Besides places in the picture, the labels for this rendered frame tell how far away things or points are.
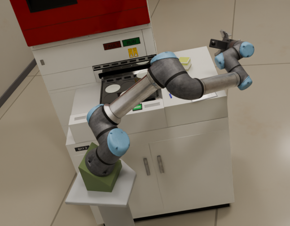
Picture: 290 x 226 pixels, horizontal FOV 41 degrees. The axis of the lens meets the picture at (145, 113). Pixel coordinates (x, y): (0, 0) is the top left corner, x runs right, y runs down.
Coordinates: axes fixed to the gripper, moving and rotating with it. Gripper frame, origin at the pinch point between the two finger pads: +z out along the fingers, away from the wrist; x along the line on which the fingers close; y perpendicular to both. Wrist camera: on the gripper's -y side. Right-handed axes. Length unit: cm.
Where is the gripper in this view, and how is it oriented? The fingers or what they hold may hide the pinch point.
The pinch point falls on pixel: (216, 42)
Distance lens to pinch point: 233.0
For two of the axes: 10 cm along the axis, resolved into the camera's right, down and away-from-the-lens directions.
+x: 2.0, -9.5, -2.2
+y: 9.5, 1.4, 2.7
